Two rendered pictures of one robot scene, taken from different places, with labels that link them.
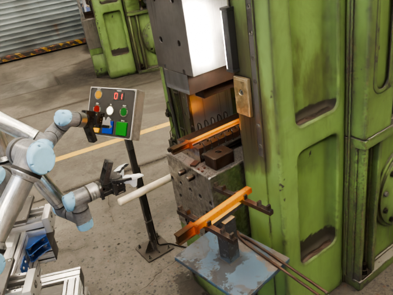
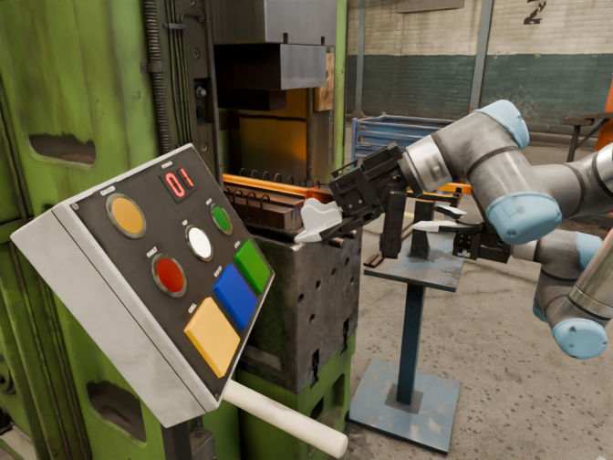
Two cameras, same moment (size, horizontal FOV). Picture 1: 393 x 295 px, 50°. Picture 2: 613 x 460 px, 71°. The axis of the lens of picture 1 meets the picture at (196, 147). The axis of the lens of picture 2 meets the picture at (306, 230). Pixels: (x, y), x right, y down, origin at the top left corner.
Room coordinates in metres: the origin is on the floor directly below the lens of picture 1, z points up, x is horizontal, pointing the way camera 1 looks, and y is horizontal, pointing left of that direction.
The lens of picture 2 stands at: (2.37, 1.02, 1.33)
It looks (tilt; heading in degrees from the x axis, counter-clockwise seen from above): 21 degrees down; 244
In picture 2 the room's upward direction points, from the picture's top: straight up
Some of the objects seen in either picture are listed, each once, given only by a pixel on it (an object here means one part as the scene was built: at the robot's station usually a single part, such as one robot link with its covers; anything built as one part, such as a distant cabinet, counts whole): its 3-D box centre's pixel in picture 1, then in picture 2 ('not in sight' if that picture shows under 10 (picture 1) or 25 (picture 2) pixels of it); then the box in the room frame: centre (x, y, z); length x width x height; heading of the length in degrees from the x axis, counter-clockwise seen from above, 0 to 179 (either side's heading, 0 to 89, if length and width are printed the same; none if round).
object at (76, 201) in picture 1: (76, 199); (566, 251); (1.56, 0.55, 0.97); 0.11 x 0.08 x 0.09; 121
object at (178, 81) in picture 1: (211, 68); (237, 66); (2.00, -0.14, 1.32); 0.42 x 0.20 x 0.10; 121
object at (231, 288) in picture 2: (108, 127); (233, 297); (2.22, 0.48, 1.01); 0.07 x 0.05 x 0.07; 56
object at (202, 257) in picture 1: (230, 259); (420, 256); (1.38, -0.07, 0.67); 0.40 x 0.30 x 0.02; 39
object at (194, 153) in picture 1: (220, 134); (244, 198); (2.00, -0.14, 0.96); 0.42 x 0.20 x 0.09; 121
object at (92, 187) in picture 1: (93, 191); (524, 241); (1.60, 0.48, 0.98); 0.08 x 0.05 x 0.08; 31
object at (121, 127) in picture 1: (121, 129); (251, 266); (2.17, 0.39, 1.01); 0.07 x 0.05 x 0.07; 56
